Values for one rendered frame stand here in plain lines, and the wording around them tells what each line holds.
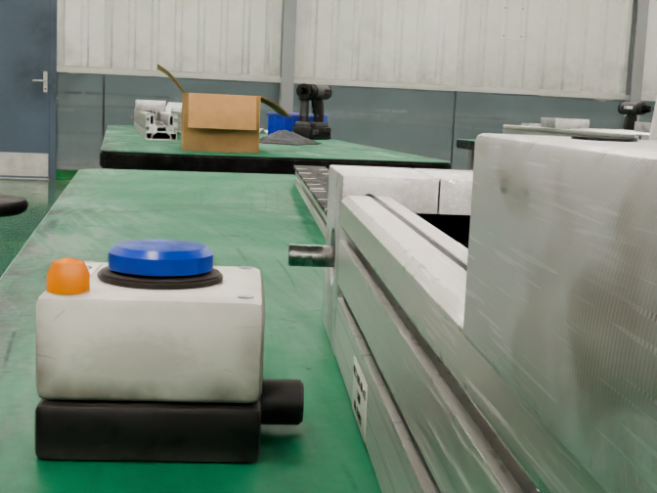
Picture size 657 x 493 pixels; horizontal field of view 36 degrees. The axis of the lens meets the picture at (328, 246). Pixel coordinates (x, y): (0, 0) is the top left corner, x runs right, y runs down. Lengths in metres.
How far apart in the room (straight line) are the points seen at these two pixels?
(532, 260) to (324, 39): 11.56
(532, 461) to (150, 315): 0.21
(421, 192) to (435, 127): 11.49
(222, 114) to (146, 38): 8.86
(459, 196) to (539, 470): 0.37
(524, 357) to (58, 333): 0.24
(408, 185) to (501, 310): 0.35
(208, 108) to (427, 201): 2.17
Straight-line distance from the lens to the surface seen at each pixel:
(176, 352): 0.36
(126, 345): 0.36
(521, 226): 0.16
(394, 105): 11.87
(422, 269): 0.29
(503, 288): 0.17
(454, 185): 0.52
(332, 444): 0.40
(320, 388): 0.47
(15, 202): 3.61
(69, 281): 0.37
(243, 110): 2.68
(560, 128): 4.30
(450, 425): 0.24
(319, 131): 4.07
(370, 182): 0.52
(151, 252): 0.38
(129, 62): 11.53
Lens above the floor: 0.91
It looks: 8 degrees down
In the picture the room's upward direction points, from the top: 3 degrees clockwise
